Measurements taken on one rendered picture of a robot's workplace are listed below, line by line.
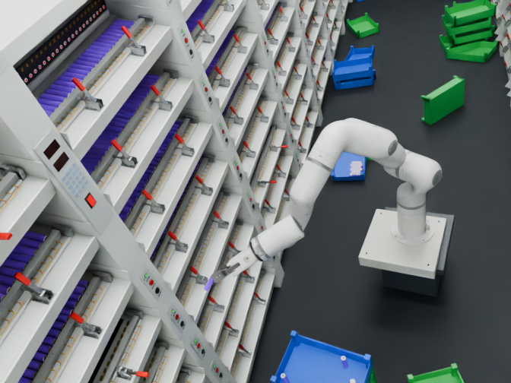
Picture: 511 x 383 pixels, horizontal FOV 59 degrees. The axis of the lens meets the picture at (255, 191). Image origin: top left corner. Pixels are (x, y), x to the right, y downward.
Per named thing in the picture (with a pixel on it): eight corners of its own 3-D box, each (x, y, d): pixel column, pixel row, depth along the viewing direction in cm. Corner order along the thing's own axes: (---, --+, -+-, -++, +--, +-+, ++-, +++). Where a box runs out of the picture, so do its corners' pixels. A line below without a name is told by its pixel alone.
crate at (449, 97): (463, 104, 306) (454, 100, 312) (464, 78, 293) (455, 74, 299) (430, 125, 300) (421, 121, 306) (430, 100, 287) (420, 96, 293)
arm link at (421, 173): (407, 187, 199) (407, 143, 185) (445, 204, 187) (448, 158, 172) (391, 202, 195) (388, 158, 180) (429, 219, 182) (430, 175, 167)
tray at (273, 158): (285, 136, 256) (286, 122, 249) (258, 215, 216) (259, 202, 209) (251, 129, 259) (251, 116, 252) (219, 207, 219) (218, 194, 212)
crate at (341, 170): (365, 180, 280) (363, 174, 274) (333, 181, 288) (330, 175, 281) (367, 138, 292) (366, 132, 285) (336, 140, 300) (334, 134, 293)
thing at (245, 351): (274, 278, 236) (275, 264, 225) (243, 394, 196) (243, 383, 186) (236, 269, 239) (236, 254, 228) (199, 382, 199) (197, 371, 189)
